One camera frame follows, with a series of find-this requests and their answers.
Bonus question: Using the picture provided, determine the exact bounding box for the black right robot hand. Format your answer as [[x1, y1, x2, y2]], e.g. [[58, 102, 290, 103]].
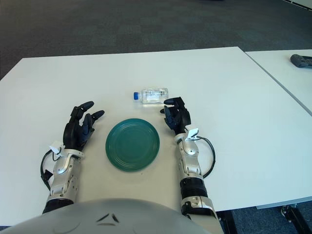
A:
[[159, 96, 192, 135]]

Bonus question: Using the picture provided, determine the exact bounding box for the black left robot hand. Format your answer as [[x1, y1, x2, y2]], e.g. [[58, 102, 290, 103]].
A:
[[62, 100, 106, 152]]

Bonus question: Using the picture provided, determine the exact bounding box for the clear bottle with blue cap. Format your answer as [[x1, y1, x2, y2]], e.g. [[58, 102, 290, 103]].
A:
[[133, 86, 169, 104]]

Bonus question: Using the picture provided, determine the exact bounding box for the green round plate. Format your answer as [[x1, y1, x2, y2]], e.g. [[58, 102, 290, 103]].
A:
[[105, 118, 161, 173]]

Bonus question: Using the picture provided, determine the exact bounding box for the grey robot torso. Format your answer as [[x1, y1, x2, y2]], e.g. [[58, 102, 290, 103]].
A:
[[0, 197, 213, 234]]

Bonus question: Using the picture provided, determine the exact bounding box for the grey handheld controller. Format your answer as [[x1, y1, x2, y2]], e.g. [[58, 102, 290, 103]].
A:
[[290, 54, 312, 69]]

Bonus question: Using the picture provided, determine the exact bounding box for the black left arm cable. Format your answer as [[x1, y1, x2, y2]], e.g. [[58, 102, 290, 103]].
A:
[[40, 149, 58, 193]]

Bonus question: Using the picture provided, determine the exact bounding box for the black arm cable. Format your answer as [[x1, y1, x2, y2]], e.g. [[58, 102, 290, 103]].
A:
[[40, 149, 58, 193], [196, 136, 215, 178]]

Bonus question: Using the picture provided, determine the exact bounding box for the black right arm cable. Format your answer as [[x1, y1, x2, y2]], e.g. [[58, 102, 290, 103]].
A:
[[196, 136, 215, 178]]

